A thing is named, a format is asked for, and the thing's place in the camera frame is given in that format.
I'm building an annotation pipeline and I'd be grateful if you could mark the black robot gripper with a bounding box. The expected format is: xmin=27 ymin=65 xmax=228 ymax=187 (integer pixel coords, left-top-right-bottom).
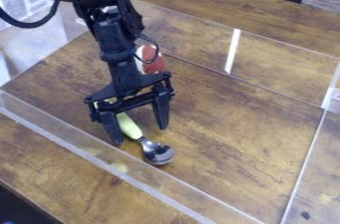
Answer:
xmin=86 ymin=53 xmax=174 ymax=145

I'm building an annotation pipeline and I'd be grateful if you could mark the green handled metal spoon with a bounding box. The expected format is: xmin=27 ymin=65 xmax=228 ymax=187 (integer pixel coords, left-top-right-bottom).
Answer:
xmin=118 ymin=112 xmax=175 ymax=165

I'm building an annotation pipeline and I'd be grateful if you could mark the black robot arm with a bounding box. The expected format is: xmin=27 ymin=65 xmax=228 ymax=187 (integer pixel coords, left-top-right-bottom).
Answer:
xmin=54 ymin=0 xmax=174 ymax=145

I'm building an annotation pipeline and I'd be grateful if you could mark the red and white toy mushroom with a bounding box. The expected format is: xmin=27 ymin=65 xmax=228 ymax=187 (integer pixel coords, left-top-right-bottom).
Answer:
xmin=135 ymin=45 xmax=166 ymax=75

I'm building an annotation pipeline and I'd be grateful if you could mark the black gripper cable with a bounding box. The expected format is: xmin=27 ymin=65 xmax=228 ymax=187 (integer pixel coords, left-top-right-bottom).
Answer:
xmin=132 ymin=33 xmax=162 ymax=65

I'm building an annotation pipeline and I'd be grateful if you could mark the clear acrylic enclosure wall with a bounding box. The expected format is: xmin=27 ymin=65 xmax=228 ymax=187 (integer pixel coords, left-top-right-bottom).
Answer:
xmin=0 ymin=2 xmax=340 ymax=224

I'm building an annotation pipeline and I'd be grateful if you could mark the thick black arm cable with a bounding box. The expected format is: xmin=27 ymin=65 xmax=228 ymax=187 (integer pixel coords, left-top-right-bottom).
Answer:
xmin=0 ymin=0 xmax=63 ymax=30

